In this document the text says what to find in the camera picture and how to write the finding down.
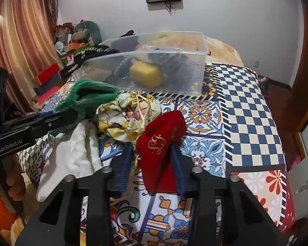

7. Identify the white sock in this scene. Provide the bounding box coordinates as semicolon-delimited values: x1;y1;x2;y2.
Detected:
36;119;103;202

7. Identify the green knit hat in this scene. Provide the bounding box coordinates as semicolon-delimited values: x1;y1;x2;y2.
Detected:
49;79;120;136

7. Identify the floral satin scrunchie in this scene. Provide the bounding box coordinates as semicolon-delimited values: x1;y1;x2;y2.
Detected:
97;91;161;143

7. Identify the red velvet pouch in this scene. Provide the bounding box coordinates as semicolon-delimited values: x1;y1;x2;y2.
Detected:
136;110;187;193

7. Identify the black patterned knit scarf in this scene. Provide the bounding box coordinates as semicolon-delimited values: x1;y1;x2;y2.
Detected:
59;46;188;84

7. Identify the operator left hand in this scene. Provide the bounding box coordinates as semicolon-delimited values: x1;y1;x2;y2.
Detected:
6;154;26;201

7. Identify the red flat box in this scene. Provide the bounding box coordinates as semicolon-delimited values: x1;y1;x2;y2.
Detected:
31;63;59;87

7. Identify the pink bunny doll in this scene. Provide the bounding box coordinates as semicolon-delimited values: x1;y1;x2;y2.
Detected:
66;55;74;66

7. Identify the colourful patchwork bed cover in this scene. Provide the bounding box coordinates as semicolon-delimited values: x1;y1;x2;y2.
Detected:
17;40;296;246

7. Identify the grey green plush toy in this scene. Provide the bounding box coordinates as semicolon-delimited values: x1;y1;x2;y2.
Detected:
72;20;102;46

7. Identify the yellow sponge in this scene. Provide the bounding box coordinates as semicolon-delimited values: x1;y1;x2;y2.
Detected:
130;61;163;88

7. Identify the dark purple jacket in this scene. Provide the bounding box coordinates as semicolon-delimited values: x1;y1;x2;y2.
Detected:
111;30;139;52

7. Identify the pink striped curtain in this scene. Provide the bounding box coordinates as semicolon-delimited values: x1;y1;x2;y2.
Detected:
0;0;63;113

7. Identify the clear plastic storage bin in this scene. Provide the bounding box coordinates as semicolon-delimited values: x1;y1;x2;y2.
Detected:
72;31;209;95

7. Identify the brown wooden door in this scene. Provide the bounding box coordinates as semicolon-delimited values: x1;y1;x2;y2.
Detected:
286;3;308;133

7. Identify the beige fleece blanket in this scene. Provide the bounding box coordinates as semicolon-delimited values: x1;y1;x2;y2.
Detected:
137;32;244;67

